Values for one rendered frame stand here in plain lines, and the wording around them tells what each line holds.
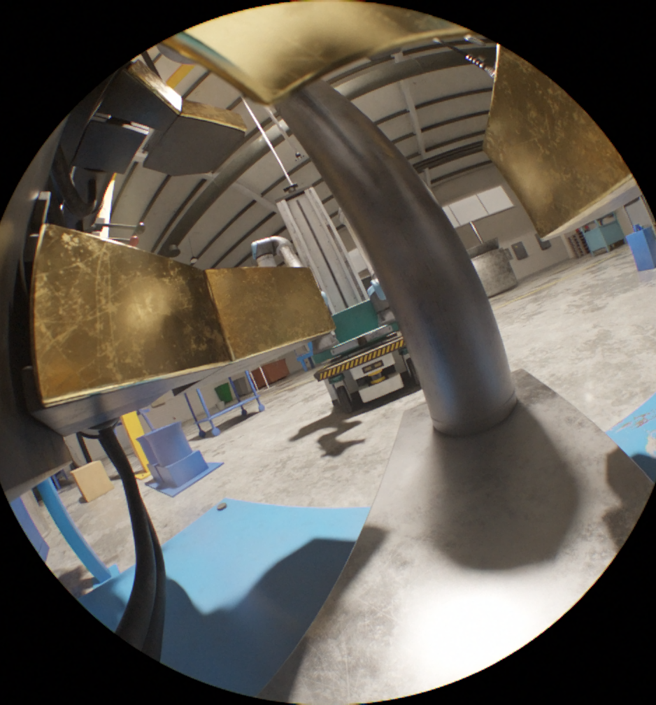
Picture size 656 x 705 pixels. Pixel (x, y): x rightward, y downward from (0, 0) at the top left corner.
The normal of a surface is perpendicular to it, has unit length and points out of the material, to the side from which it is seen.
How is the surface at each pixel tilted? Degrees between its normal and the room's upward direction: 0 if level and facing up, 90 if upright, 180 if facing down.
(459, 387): 90
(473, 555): 0
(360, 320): 90
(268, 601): 0
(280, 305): 90
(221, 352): 90
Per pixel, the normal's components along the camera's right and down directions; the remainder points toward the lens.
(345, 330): -0.13, 0.05
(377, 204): -0.58, 0.25
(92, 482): 0.89, -0.37
